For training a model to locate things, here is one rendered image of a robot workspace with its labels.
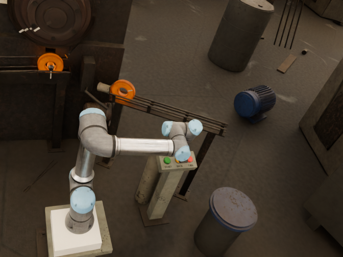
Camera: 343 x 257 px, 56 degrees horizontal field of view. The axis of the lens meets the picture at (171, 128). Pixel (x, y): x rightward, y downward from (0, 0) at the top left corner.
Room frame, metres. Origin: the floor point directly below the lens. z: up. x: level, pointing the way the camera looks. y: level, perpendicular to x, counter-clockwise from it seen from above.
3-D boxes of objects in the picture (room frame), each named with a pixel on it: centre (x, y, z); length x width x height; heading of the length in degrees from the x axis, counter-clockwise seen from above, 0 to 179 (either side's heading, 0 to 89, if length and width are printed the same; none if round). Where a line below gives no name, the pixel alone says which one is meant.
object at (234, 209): (1.39, -0.55, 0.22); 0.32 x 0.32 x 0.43
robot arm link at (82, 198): (0.95, 0.28, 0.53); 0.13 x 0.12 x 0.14; 28
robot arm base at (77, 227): (0.94, 0.28, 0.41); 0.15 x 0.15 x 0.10
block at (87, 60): (1.80, 0.67, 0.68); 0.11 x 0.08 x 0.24; 33
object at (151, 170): (1.53, 0.01, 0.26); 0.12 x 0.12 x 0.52
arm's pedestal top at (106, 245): (0.94, 0.28, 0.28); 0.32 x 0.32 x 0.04; 33
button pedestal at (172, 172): (1.42, -0.11, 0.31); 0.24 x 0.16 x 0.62; 123
